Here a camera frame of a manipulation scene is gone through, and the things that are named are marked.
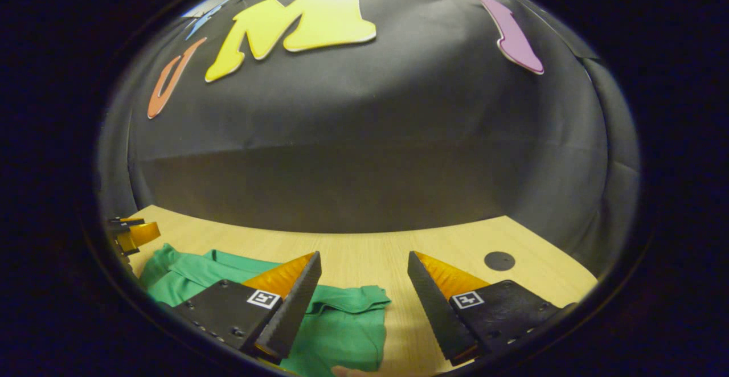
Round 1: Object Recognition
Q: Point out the green T-shirt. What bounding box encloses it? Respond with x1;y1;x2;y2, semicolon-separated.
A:
140;243;392;377

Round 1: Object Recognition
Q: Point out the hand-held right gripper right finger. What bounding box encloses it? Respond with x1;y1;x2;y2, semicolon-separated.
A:
407;251;576;367

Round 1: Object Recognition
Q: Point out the black table cable grommet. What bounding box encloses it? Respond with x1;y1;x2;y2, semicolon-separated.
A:
484;251;516;272

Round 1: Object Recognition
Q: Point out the black backdrop cloth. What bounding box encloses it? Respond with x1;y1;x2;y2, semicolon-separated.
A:
97;0;641;275

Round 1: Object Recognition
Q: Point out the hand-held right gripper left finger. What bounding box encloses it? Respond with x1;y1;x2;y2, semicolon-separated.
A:
171;251;322;365

